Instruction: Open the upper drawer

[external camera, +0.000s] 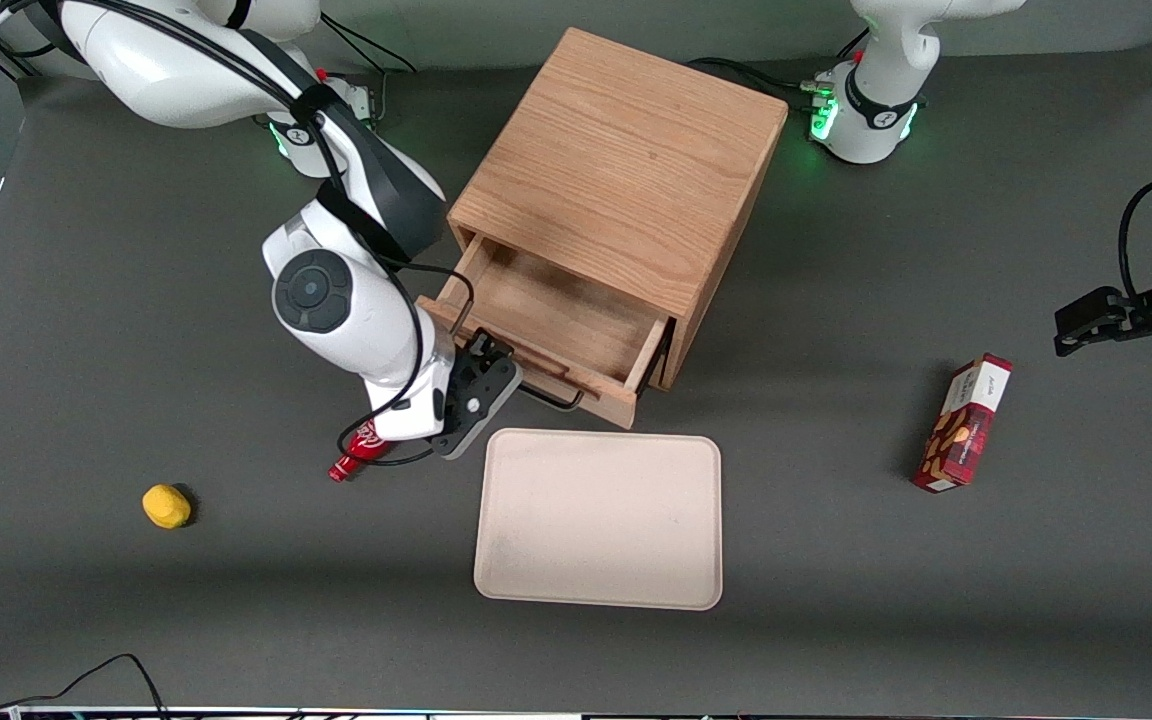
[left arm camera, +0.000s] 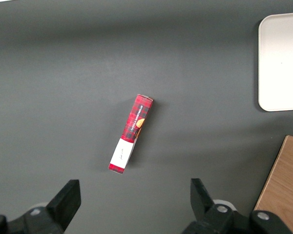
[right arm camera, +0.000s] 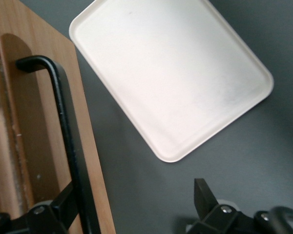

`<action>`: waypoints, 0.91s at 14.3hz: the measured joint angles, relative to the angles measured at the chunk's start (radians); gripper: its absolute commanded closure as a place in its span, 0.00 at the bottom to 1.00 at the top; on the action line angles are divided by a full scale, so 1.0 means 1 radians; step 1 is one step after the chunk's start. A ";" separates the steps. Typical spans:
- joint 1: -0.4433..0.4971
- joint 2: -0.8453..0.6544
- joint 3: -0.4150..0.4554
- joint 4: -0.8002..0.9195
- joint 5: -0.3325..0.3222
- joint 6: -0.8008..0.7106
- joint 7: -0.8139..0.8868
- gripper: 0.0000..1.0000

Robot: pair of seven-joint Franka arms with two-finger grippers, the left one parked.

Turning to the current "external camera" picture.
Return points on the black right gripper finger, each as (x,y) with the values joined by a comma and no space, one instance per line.
(503,353)
(481,343)

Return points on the beige plastic tray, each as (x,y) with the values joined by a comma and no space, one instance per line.
(599,518)

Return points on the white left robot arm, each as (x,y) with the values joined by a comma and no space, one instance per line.
(876,90)

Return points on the wooden drawer cabinet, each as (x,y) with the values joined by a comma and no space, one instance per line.
(626,150)

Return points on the red cookie box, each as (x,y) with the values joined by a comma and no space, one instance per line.
(966,425)

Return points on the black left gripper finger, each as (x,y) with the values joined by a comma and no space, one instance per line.
(1108,296)
(1086,330)

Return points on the yellow lemon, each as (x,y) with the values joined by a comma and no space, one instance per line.
(166,506)

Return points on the red cola bottle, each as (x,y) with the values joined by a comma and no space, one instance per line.
(361,450)

